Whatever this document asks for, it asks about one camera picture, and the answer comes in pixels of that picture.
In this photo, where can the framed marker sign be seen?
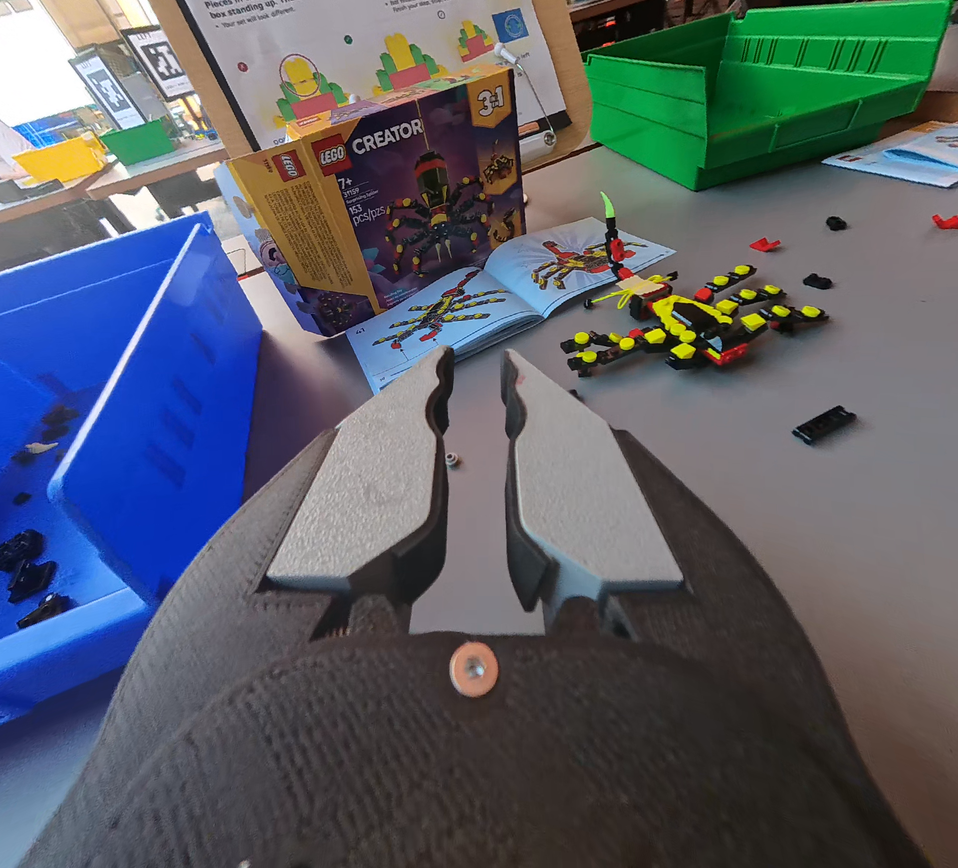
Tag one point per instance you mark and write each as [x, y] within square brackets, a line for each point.
[108, 89]
[161, 59]

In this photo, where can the lego set cardboard box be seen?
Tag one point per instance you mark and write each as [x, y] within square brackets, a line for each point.
[419, 194]

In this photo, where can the small red lego piece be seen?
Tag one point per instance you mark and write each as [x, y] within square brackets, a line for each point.
[765, 244]
[946, 221]

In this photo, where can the open lego instruction booklet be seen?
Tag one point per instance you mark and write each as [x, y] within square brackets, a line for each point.
[509, 284]

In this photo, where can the pile of black lego pieces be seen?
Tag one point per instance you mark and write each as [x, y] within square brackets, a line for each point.
[30, 578]

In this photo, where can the black lego plate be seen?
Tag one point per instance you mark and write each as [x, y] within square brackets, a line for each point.
[823, 425]

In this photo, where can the white lego claw piece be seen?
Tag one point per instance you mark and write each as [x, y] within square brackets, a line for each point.
[39, 447]

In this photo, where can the yellow plastic bin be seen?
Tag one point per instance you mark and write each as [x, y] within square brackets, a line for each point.
[60, 157]

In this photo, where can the blue plastic bin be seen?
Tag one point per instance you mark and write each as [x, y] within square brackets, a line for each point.
[150, 396]

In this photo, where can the small green plastic bin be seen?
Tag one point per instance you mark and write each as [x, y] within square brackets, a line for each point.
[138, 142]

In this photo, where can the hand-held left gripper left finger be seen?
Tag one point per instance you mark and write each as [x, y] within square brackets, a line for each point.
[359, 479]

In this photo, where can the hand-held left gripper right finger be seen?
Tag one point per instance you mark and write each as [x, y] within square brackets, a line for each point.
[584, 493]

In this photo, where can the closed lego instruction booklet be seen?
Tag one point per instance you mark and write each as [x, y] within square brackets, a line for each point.
[898, 157]

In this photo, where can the black yellow lego scorpion model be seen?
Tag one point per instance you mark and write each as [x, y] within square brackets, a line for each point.
[696, 321]

